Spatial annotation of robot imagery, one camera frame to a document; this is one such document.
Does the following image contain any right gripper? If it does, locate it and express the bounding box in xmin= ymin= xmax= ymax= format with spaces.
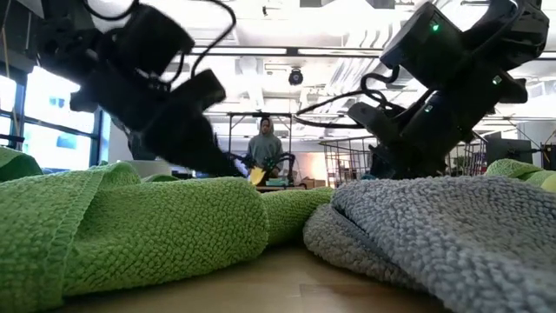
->
xmin=369 ymin=90 xmax=474 ymax=179

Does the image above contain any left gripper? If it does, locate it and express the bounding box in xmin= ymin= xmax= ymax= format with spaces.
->
xmin=71 ymin=56 xmax=244 ymax=177

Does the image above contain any dark green microfiber towel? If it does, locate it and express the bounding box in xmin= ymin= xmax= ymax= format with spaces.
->
xmin=0 ymin=146 xmax=335 ymax=313

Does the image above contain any yellow microfiber towel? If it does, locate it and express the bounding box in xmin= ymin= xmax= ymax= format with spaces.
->
xmin=485 ymin=158 xmax=556 ymax=193

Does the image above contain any grey microfiber towel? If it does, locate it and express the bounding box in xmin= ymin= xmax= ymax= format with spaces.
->
xmin=302 ymin=175 xmax=556 ymax=313

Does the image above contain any person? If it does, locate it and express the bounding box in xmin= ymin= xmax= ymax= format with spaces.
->
xmin=246 ymin=117 xmax=286 ymax=180

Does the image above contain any background yellow cloth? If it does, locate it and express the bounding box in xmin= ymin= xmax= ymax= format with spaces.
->
xmin=248 ymin=166 xmax=267 ymax=187

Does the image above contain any black monitor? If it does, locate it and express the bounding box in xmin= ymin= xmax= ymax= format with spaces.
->
xmin=485 ymin=132 xmax=535 ymax=169
xmin=542 ymin=143 xmax=556 ymax=171

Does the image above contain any ceiling light strip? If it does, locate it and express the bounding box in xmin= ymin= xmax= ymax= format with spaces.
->
xmin=190 ymin=46 xmax=383 ymax=57

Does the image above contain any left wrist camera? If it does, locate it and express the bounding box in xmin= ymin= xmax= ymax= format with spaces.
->
xmin=171 ymin=68 xmax=228 ymax=115

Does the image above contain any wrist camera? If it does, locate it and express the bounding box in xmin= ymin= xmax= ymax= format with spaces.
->
xmin=346 ymin=102 xmax=390 ymax=147
xmin=171 ymin=68 xmax=228 ymax=115

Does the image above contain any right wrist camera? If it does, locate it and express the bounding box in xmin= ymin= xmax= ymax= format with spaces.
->
xmin=346 ymin=102 xmax=390 ymax=147

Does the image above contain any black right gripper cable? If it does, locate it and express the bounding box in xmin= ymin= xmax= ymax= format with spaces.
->
xmin=295 ymin=64 xmax=407 ymax=130

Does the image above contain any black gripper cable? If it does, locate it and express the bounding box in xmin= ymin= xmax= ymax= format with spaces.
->
xmin=295 ymin=64 xmax=407 ymax=130
xmin=82 ymin=0 xmax=238 ymax=86

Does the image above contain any window with dark frame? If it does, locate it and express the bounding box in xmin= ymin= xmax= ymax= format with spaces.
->
xmin=0 ymin=64 xmax=108 ymax=171

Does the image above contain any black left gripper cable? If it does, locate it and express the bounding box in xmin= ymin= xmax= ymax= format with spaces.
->
xmin=82 ymin=0 xmax=238 ymax=86

